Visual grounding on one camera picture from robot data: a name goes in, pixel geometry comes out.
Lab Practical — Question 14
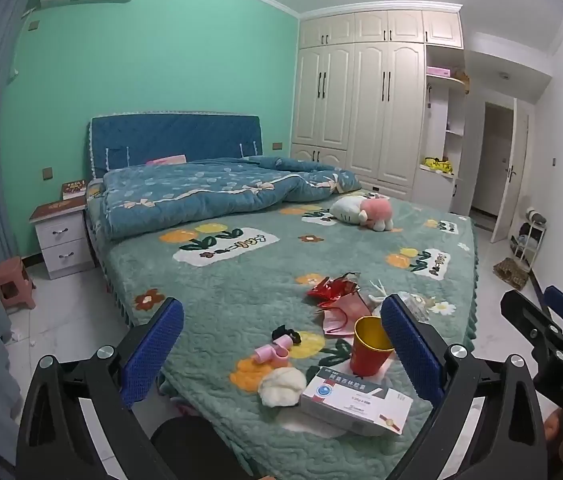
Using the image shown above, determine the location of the white metal rack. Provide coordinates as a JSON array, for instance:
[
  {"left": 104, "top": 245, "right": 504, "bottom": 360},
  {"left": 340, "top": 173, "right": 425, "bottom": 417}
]
[{"left": 509, "top": 207, "right": 547, "bottom": 273}]

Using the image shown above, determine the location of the yellow bag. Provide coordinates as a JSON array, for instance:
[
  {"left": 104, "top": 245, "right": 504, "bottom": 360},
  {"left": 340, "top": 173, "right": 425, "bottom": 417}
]
[{"left": 421, "top": 156, "right": 455, "bottom": 176}]

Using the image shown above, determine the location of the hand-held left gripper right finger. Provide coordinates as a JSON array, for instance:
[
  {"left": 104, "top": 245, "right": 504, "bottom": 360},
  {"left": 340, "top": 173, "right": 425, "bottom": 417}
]
[{"left": 380, "top": 294, "right": 547, "bottom": 480}]

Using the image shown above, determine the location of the white and pink plush toy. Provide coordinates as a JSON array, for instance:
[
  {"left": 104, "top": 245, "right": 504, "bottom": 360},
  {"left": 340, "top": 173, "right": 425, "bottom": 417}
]
[{"left": 330, "top": 195, "right": 395, "bottom": 232}]

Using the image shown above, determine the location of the clear plastic bag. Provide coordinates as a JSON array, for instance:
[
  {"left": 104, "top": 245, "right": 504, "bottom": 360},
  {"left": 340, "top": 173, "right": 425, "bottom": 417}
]
[{"left": 396, "top": 291, "right": 435, "bottom": 321}]

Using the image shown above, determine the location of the dark round container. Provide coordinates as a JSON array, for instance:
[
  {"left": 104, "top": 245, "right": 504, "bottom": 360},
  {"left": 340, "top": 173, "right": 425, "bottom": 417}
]
[{"left": 150, "top": 417, "right": 230, "bottom": 480}]

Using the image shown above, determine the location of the person's right hand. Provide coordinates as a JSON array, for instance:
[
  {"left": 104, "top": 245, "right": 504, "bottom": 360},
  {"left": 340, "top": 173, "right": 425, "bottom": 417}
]
[{"left": 544, "top": 407, "right": 563, "bottom": 441}]

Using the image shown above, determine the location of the blue floral quilt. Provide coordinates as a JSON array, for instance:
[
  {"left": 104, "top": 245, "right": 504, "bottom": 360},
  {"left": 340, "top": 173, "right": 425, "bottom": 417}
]
[{"left": 86, "top": 156, "right": 362, "bottom": 240}]

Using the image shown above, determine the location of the white door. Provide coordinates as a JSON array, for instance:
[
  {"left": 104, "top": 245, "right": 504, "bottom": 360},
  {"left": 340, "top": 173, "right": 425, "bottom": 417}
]
[{"left": 491, "top": 97, "right": 532, "bottom": 245}]

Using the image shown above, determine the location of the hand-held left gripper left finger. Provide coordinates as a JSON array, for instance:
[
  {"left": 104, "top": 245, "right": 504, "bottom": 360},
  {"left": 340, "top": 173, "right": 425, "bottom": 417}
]
[{"left": 16, "top": 297, "right": 185, "bottom": 480}]

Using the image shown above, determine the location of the red cup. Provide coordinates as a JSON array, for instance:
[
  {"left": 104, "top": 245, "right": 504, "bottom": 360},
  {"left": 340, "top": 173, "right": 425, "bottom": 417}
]
[{"left": 349, "top": 316, "right": 396, "bottom": 377}]

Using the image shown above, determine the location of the green floral bedspread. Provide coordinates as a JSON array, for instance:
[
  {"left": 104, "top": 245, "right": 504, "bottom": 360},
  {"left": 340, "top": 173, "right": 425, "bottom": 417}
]
[{"left": 84, "top": 192, "right": 479, "bottom": 466}]

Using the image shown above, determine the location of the red snack wrapper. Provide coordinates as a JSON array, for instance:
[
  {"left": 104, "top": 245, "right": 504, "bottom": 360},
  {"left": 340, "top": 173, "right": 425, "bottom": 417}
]
[{"left": 306, "top": 272, "right": 362, "bottom": 308}]

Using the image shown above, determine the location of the white nightstand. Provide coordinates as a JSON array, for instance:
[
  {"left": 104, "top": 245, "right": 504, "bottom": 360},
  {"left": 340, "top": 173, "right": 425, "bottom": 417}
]
[{"left": 29, "top": 197, "right": 96, "bottom": 281}]

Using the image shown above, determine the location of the blue padded headboard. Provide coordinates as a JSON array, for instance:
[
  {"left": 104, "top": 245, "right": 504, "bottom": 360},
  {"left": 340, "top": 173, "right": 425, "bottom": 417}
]
[{"left": 86, "top": 112, "right": 265, "bottom": 178}]

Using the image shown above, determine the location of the pink plastic stool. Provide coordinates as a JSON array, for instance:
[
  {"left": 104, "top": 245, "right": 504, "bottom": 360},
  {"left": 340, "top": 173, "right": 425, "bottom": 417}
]
[{"left": 0, "top": 256, "right": 37, "bottom": 313}]

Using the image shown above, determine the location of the black scrunchie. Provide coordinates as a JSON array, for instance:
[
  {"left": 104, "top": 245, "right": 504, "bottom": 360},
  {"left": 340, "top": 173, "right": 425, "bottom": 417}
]
[{"left": 272, "top": 326, "right": 302, "bottom": 346}]

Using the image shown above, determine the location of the woven brown mat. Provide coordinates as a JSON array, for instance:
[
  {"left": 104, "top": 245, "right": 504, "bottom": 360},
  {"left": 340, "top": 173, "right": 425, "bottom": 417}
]
[{"left": 492, "top": 257, "right": 531, "bottom": 288}]

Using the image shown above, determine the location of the cream wardrobe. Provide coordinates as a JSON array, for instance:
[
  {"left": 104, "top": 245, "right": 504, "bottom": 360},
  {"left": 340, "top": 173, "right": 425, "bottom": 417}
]
[{"left": 289, "top": 2, "right": 467, "bottom": 216}]

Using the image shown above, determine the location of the white medicine box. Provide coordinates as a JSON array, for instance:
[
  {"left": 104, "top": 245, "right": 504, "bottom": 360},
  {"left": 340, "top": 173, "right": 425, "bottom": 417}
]
[{"left": 299, "top": 366, "right": 415, "bottom": 436}]

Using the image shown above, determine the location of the white cloth ball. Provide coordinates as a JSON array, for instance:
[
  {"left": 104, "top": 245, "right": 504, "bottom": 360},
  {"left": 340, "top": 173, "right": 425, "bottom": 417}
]
[{"left": 259, "top": 367, "right": 308, "bottom": 407}]

